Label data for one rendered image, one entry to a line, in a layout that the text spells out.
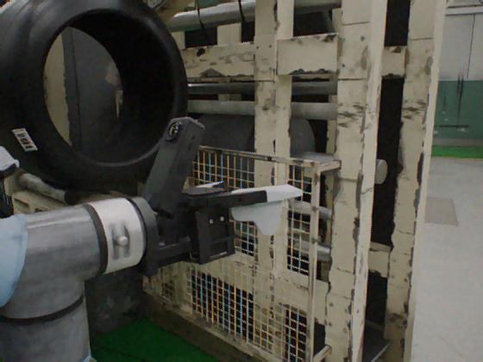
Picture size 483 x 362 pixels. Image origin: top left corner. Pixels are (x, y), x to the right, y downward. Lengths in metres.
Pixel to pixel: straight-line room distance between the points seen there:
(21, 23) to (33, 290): 0.86
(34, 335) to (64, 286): 0.05
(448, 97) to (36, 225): 9.93
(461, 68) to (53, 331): 10.05
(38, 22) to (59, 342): 0.87
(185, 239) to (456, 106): 9.80
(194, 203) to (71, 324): 0.17
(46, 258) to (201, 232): 0.17
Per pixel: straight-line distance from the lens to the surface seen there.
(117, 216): 0.43
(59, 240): 0.41
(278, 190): 0.50
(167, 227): 0.48
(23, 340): 0.44
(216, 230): 0.50
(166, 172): 0.46
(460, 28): 10.31
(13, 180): 1.55
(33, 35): 1.16
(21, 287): 0.41
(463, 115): 10.20
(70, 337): 0.45
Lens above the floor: 1.19
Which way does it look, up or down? 12 degrees down
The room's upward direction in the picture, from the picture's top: straight up
